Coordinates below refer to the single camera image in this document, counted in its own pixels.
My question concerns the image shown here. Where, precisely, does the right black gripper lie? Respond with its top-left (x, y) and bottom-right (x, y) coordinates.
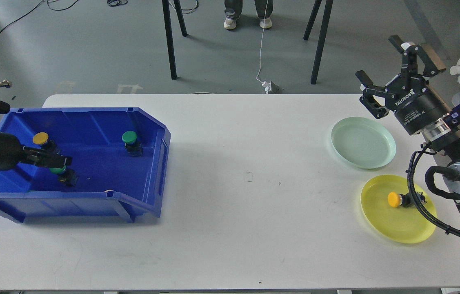
top-left (355, 35), bottom-right (451, 135)

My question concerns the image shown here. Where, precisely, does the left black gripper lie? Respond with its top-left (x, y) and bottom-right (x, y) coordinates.
top-left (0, 133), bottom-right (73, 171)

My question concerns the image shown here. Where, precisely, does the green push button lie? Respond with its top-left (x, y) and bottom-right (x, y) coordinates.
top-left (49, 166), bottom-right (79, 187)
top-left (122, 131), bottom-right (142, 157)

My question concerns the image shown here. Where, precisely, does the yellow push button front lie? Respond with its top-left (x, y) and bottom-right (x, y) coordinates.
top-left (387, 192), bottom-right (415, 208)

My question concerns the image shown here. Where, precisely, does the yellow push button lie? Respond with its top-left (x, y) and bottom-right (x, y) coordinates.
top-left (387, 192), bottom-right (415, 208)
top-left (32, 132), bottom-right (58, 152)

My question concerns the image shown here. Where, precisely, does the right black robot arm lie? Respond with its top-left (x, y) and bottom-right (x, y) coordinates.
top-left (356, 35), bottom-right (460, 238)

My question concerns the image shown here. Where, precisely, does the yellow push button back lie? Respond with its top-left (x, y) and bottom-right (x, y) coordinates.
top-left (32, 132), bottom-right (58, 152)

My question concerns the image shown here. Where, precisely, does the pale green plate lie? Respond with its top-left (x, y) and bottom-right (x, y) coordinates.
top-left (329, 117), bottom-right (397, 169)

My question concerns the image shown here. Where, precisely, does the yellow plate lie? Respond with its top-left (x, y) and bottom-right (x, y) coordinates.
top-left (360, 175), bottom-right (436, 244)

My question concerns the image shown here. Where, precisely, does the blue plastic bin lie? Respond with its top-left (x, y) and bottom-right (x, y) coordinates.
top-left (0, 107), bottom-right (171, 223)

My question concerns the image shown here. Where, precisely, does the black stand leg right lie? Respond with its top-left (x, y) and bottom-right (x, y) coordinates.
top-left (303, 0), bottom-right (334, 85)

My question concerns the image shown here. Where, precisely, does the black stand leg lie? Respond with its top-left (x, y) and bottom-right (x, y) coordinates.
top-left (162, 0), bottom-right (188, 80)
top-left (303, 0), bottom-right (334, 85)

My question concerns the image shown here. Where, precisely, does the person right shoe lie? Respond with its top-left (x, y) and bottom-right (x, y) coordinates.
top-left (259, 18), bottom-right (273, 29)

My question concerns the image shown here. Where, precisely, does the person shoe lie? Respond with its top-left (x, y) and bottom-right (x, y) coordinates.
top-left (223, 17), bottom-right (237, 31)
top-left (259, 18), bottom-right (273, 29)

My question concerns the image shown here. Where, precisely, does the person left shoe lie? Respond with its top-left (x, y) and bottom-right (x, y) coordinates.
top-left (223, 17), bottom-right (237, 31)

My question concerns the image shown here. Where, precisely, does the black stand leg left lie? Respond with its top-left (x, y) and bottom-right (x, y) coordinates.
top-left (162, 0), bottom-right (188, 80)

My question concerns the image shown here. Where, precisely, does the black floor cable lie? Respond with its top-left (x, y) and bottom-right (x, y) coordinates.
top-left (0, 0), bottom-right (79, 67)

